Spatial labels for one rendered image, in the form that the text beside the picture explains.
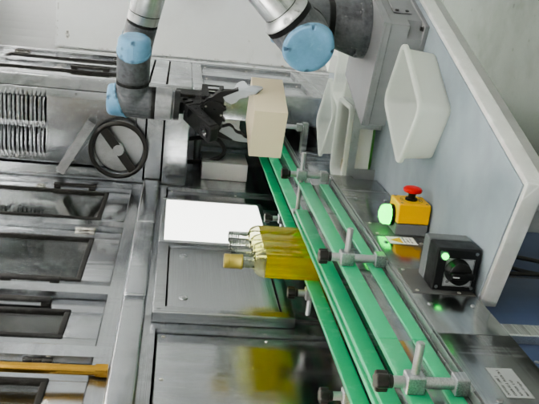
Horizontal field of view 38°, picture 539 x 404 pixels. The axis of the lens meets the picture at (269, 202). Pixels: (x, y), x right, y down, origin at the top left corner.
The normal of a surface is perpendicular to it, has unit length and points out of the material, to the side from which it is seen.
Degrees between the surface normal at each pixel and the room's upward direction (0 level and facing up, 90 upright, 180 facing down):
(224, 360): 91
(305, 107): 90
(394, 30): 90
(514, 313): 90
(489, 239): 0
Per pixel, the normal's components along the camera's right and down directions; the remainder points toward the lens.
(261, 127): 0.07, 0.59
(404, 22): 0.13, -0.80
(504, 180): -0.99, -0.07
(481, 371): 0.11, -0.95
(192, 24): 0.10, 0.30
